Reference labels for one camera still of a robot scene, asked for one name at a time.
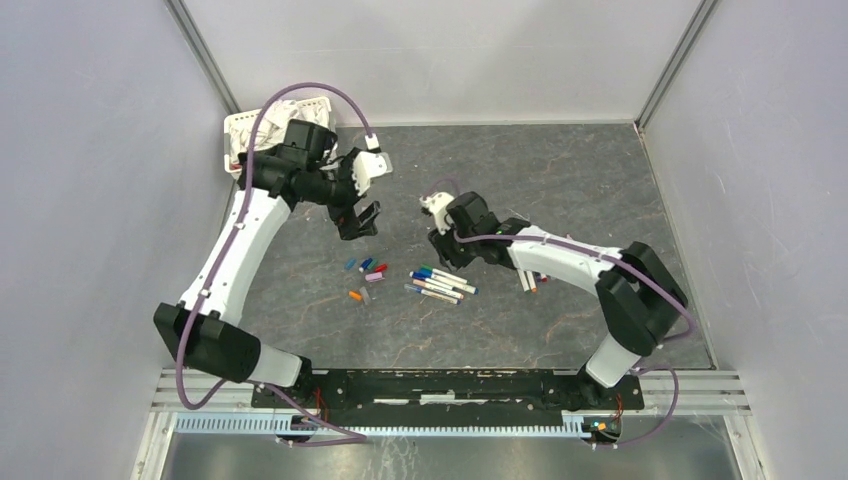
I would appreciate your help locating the pink highlighter cap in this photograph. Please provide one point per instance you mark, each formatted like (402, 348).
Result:
(374, 277)

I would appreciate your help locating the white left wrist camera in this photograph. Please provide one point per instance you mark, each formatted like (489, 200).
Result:
(369, 165)

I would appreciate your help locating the blue capped acrylic marker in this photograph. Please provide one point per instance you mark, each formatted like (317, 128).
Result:
(432, 278)

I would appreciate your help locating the clear pen cap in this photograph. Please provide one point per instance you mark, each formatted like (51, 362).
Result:
(366, 298)

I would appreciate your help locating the peach capped marker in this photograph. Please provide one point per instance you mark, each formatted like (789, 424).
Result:
(437, 289)

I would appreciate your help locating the orange capped white marker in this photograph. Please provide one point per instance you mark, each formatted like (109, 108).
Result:
(531, 280)

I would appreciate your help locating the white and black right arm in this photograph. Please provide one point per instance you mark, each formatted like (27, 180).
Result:
(639, 298)

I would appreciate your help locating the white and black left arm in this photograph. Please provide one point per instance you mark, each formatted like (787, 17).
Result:
(201, 330)

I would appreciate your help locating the white plastic basket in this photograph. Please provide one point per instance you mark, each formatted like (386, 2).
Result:
(238, 142)

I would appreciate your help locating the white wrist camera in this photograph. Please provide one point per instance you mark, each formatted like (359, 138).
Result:
(436, 205)
(369, 165)

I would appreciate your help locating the white crumpled cloth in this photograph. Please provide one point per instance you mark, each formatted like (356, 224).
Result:
(278, 122)

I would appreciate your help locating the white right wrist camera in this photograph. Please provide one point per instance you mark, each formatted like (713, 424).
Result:
(436, 205)

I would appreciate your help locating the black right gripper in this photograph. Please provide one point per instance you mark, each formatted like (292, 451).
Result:
(448, 256)

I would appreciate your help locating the clear capped blue marker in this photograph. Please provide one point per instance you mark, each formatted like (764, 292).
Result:
(431, 294)

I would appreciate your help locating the green capped marker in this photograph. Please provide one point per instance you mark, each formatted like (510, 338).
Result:
(437, 272)

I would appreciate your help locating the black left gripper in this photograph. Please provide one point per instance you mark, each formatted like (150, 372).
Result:
(351, 228)

